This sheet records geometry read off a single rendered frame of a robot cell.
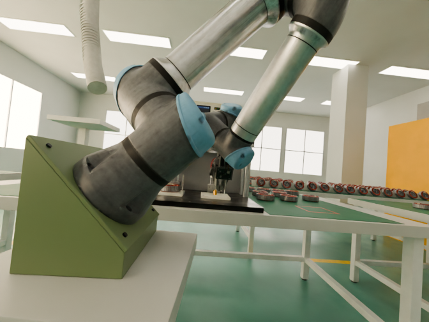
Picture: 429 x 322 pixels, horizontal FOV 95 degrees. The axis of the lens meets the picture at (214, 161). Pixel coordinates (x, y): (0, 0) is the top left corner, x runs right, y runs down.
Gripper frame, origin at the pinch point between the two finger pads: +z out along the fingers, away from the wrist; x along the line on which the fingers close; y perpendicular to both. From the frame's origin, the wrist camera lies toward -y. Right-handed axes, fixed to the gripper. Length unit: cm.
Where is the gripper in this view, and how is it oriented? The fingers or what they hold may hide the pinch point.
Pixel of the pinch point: (219, 186)
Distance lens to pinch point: 85.5
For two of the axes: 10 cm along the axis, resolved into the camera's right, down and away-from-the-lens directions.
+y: -0.1, 4.7, -8.8
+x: 9.9, 1.0, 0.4
